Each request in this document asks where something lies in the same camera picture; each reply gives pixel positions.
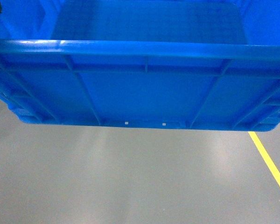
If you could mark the large blue plastic crate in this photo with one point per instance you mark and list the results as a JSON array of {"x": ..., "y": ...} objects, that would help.
[{"x": 174, "y": 64}]

